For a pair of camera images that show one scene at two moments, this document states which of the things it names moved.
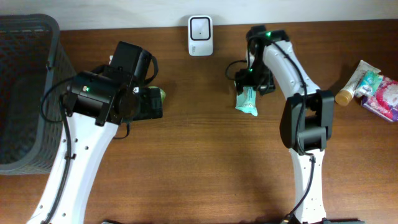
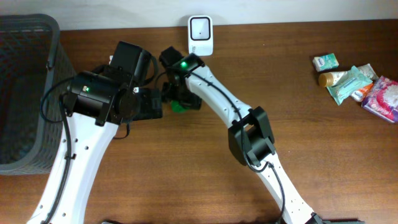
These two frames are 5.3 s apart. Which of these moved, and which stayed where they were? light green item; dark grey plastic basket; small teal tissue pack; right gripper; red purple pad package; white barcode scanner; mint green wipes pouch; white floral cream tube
Moved: small teal tissue pack; light green item; right gripper; mint green wipes pouch; white floral cream tube
Stayed: dark grey plastic basket; white barcode scanner; red purple pad package
